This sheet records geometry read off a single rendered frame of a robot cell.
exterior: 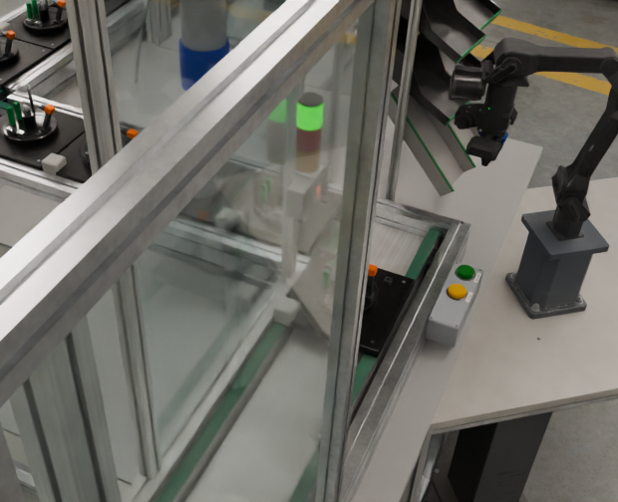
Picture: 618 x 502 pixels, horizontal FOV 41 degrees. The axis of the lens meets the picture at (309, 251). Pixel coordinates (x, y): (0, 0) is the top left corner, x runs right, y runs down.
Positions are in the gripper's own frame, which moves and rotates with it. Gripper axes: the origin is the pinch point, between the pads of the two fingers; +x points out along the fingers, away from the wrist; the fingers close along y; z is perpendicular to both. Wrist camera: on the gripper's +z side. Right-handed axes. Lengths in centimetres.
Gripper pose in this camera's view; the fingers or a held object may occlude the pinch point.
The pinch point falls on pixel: (487, 151)
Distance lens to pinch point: 180.6
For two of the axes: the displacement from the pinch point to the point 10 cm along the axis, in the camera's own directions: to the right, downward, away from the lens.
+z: -9.1, -3.0, 2.8
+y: -4.1, 5.8, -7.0
